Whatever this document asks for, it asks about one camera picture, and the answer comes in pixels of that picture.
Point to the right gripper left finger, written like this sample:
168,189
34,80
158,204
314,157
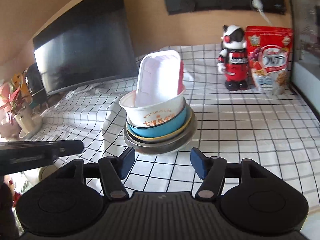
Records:
112,171

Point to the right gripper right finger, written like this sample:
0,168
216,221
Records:
213,171

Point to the yellow rimmed white bowl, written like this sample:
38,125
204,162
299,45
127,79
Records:
190,115

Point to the stainless steel bowl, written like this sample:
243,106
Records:
153,148

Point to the blue enamel bowl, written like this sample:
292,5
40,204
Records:
161,126

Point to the white paper noodle cup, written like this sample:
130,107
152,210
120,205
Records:
151,115

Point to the red white plastic tray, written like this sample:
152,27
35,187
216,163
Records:
160,78

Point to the potted pink plant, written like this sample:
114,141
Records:
17,117

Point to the white black grid tablecloth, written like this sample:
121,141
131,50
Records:
279,132

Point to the red panda robot toy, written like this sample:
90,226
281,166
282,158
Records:
233,59

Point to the black computer monitor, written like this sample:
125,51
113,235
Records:
88,43

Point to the red Calbee cereal bag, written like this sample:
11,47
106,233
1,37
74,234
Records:
269,51

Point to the white power plug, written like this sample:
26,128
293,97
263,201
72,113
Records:
258,6

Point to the black wall power strip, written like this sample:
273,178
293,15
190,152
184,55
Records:
184,6

